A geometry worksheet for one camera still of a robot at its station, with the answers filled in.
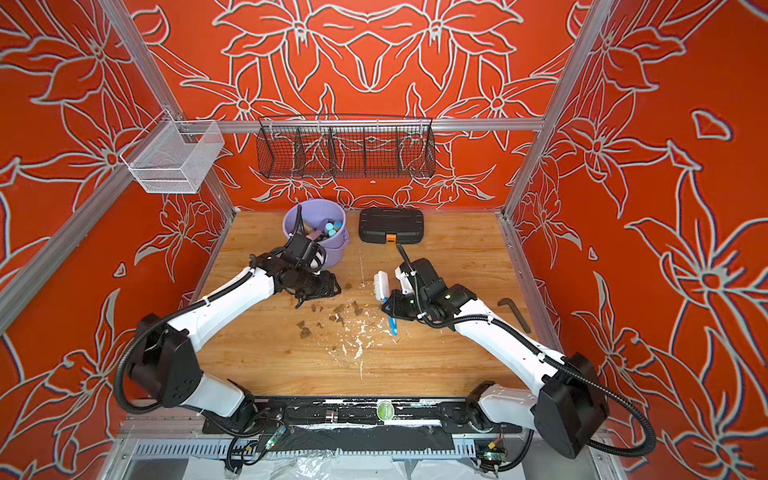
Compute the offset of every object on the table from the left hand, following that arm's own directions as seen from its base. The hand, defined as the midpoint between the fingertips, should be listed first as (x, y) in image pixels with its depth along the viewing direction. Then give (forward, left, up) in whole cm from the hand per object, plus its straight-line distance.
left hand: (335, 288), depth 83 cm
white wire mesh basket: (+33, +54, +20) cm, 66 cm away
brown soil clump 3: (0, 0, -12) cm, 12 cm away
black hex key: (+5, -54, -11) cm, 55 cm away
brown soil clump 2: (-9, +9, -12) cm, 18 cm away
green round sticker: (-27, -16, -12) cm, 34 cm away
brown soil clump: (-6, +11, -13) cm, 18 cm away
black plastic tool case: (+32, -15, -7) cm, 36 cm away
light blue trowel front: (+20, +5, +5) cm, 21 cm away
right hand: (-5, -14, +3) cm, 15 cm away
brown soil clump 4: (0, +9, -12) cm, 15 cm away
